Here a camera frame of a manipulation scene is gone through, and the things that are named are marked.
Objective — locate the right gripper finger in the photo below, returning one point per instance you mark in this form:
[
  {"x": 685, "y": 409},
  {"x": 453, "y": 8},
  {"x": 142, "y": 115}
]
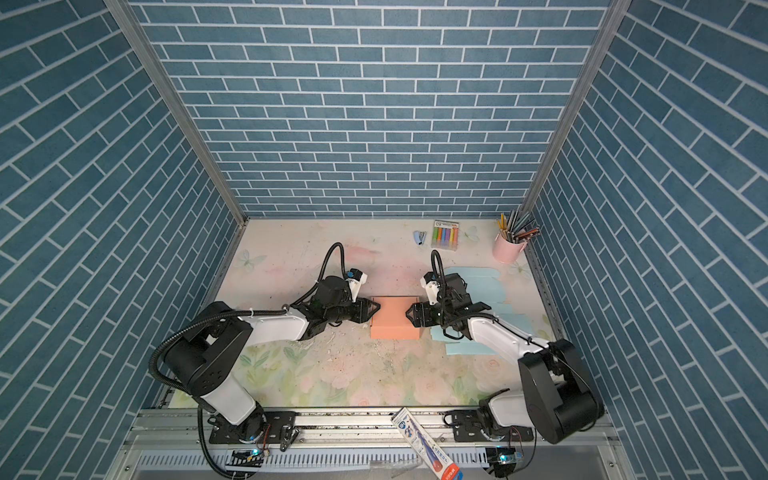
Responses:
[
  {"x": 417, "y": 309},
  {"x": 419, "y": 321}
]

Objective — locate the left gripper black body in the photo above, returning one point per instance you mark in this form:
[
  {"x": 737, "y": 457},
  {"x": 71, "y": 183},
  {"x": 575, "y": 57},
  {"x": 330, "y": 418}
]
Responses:
[{"x": 340, "y": 313}]

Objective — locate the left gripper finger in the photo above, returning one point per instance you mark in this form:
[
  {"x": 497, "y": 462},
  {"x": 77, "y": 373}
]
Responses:
[
  {"x": 366, "y": 306},
  {"x": 362, "y": 316}
]

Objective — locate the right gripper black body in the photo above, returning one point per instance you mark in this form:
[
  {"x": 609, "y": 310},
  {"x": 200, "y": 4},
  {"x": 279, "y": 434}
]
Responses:
[{"x": 439, "y": 313}]

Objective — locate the pink cardboard box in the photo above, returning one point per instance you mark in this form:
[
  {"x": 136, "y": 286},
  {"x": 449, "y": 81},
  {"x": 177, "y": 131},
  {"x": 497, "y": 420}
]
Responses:
[{"x": 390, "y": 321}]

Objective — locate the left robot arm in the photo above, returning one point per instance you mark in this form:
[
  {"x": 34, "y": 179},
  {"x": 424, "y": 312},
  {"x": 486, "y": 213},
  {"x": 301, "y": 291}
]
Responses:
[{"x": 199, "y": 359}]

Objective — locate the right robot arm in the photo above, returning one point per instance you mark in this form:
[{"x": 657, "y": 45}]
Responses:
[{"x": 558, "y": 398}]

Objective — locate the toothpaste tube box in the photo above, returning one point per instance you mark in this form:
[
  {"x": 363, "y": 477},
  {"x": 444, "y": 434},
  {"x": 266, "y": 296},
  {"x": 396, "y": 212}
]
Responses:
[{"x": 435, "y": 459}]

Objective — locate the coloured marker pack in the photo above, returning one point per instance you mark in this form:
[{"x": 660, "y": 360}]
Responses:
[{"x": 445, "y": 235}]

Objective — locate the pink pencil cup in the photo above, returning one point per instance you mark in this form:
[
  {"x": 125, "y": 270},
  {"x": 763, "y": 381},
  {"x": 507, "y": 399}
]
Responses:
[{"x": 505, "y": 251}]

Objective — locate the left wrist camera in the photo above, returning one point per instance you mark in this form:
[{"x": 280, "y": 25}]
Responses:
[{"x": 355, "y": 279}]

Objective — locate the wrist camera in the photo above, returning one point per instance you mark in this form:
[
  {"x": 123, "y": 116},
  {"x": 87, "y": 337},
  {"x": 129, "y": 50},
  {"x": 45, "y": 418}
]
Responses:
[
  {"x": 431, "y": 285},
  {"x": 355, "y": 279}
]

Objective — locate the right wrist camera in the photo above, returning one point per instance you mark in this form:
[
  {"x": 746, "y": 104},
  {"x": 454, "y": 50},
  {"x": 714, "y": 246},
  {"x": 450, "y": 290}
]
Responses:
[{"x": 431, "y": 285}]

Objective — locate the aluminium mounting rail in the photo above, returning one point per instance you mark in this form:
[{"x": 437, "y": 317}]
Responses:
[{"x": 361, "y": 443}]

